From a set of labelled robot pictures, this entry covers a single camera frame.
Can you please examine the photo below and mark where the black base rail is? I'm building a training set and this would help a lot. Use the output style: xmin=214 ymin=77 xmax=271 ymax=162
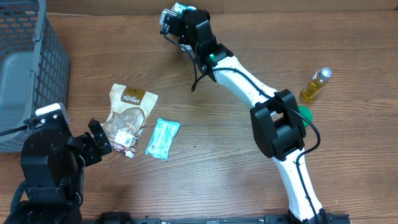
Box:
xmin=83 ymin=211 xmax=351 ymax=224

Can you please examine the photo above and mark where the brown labelled food package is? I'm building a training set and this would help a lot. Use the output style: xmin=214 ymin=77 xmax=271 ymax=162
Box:
xmin=102 ymin=83 xmax=158 ymax=158

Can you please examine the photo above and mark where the white barcode scanner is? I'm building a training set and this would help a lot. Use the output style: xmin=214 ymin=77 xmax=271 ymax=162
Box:
xmin=180 ymin=44 xmax=192 ymax=51

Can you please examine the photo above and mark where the white green snack package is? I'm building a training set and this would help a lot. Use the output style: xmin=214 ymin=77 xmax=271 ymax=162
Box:
xmin=146 ymin=118 xmax=180 ymax=161

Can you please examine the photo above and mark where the grey plastic mesh basket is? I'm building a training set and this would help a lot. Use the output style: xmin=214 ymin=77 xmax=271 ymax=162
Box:
xmin=0 ymin=0 xmax=70 ymax=154

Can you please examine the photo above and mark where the teal tissue pack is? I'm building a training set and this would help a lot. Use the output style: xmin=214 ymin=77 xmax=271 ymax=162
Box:
xmin=171 ymin=2 xmax=196 ymax=14

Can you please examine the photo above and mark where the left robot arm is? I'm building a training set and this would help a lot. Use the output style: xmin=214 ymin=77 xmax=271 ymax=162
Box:
xmin=6 ymin=115 xmax=112 ymax=223

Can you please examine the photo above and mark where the yellow oil bottle silver cap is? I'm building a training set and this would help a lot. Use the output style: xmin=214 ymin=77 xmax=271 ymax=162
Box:
xmin=299 ymin=67 xmax=333 ymax=103

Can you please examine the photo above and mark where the green lid white jar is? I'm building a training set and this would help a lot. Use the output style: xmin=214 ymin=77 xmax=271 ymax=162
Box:
xmin=298 ymin=106 xmax=313 ymax=122

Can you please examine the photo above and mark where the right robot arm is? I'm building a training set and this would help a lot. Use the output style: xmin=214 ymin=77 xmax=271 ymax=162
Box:
xmin=159 ymin=4 xmax=328 ymax=223

